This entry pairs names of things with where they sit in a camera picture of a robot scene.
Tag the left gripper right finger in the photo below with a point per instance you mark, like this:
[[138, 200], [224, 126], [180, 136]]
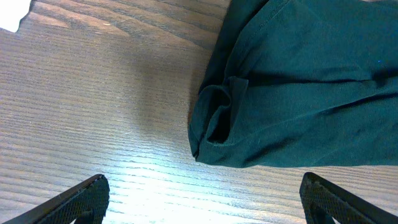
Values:
[[325, 202]]

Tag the black t-shirt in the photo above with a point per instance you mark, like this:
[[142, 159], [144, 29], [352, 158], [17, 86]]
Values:
[[300, 83]]

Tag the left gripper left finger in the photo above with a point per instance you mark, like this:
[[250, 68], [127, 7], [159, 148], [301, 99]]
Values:
[[87, 202]]

